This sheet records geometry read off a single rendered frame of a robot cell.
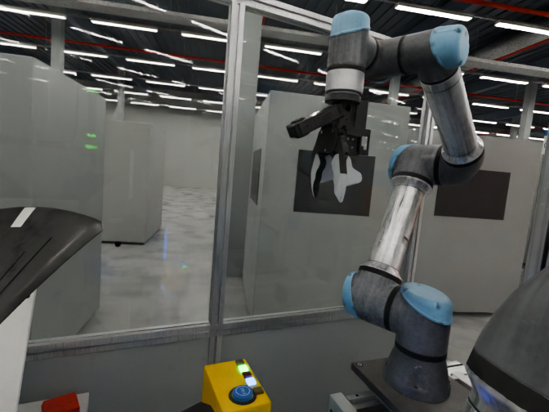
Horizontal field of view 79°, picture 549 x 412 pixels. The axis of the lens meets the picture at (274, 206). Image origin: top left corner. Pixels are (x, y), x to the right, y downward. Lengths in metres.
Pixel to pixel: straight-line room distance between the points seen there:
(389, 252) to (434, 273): 3.39
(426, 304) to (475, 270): 3.80
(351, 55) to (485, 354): 0.55
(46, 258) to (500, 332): 0.44
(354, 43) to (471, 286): 4.15
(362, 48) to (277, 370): 1.10
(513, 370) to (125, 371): 1.08
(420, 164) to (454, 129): 0.19
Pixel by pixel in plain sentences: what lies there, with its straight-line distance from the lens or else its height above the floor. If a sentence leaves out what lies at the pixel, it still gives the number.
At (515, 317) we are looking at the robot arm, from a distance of 0.28.
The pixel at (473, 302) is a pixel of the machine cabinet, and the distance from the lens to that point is 4.75.
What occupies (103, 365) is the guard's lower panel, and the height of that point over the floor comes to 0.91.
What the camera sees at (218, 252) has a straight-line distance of 1.11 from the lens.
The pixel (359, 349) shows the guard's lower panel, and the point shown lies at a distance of 1.56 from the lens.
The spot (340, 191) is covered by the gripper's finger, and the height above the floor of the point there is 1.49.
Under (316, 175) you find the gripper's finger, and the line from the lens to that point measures 0.72.
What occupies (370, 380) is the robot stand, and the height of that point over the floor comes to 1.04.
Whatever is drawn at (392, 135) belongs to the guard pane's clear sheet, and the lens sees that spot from 1.44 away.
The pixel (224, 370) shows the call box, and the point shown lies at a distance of 0.84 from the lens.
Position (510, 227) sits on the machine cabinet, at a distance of 4.80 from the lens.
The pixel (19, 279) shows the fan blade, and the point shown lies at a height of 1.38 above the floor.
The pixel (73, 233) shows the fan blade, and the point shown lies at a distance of 0.47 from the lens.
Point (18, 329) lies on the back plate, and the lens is 0.73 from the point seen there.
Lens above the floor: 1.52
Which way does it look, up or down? 6 degrees down
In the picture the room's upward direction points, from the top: 5 degrees clockwise
